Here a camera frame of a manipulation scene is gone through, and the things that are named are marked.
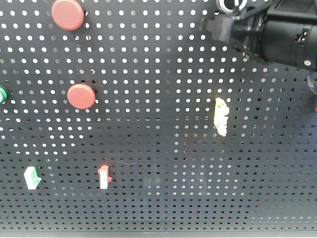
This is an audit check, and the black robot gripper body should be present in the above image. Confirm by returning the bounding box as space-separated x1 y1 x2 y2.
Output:
230 2 271 64

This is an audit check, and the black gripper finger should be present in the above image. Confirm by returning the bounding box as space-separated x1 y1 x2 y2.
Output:
201 15 233 43

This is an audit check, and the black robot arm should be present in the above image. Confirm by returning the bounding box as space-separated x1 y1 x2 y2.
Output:
201 0 317 72

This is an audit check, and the upper red push button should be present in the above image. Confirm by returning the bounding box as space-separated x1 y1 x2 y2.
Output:
51 0 84 31

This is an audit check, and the red push button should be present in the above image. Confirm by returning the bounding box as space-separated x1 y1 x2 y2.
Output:
51 0 84 31
67 83 96 109

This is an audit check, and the lower red push button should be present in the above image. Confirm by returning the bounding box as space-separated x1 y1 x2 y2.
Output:
67 83 96 109

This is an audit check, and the green push button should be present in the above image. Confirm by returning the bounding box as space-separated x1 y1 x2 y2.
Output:
0 86 8 104

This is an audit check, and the black perforated pegboard panel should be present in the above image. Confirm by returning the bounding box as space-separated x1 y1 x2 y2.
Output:
0 0 317 237

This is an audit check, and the yellow toggle switch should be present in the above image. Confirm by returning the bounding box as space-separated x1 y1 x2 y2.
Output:
213 98 230 137

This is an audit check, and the white red rocker switch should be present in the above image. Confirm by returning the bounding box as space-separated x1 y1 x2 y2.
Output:
98 165 112 189

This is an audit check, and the white green rocker switch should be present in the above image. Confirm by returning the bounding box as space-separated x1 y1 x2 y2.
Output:
24 166 42 190

